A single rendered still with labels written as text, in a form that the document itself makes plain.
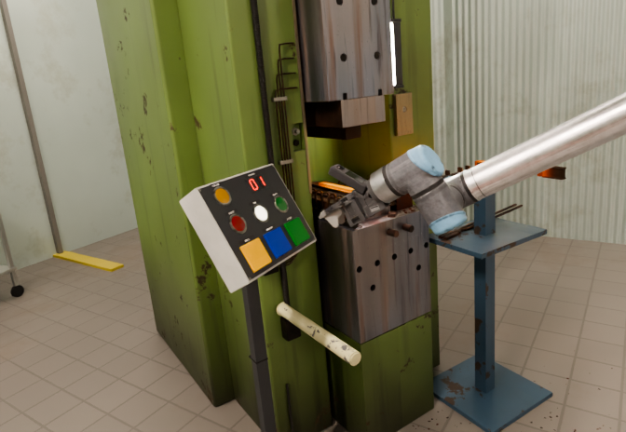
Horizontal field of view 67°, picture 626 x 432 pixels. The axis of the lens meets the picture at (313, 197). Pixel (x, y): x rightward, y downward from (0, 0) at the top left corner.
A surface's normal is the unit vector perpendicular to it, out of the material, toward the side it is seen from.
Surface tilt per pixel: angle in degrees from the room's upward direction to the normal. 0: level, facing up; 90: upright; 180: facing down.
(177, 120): 90
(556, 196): 90
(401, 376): 90
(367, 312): 90
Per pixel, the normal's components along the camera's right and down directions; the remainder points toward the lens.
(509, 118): -0.55, 0.25
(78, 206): 0.83, 0.07
